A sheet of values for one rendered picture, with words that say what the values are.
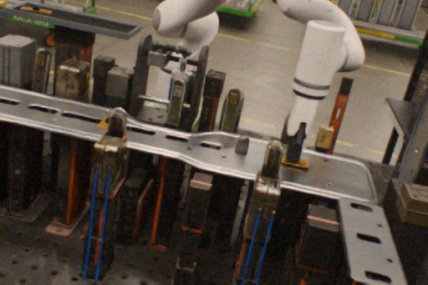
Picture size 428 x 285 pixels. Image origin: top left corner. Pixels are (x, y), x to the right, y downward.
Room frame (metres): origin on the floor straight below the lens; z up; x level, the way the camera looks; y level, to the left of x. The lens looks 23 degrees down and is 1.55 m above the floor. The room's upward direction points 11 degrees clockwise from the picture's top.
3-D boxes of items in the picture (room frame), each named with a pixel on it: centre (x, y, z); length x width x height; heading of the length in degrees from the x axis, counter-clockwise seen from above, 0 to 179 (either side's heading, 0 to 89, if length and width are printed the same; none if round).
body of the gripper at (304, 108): (1.17, -0.21, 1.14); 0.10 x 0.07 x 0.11; 175
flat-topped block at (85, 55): (1.56, 0.46, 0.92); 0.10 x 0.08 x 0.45; 86
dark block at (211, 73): (1.41, 0.01, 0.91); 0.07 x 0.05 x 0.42; 176
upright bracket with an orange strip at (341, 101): (1.32, -0.32, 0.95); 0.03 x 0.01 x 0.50; 86
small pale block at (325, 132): (1.29, -0.30, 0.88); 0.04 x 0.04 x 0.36; 86
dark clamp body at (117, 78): (1.41, 0.27, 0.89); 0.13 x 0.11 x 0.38; 176
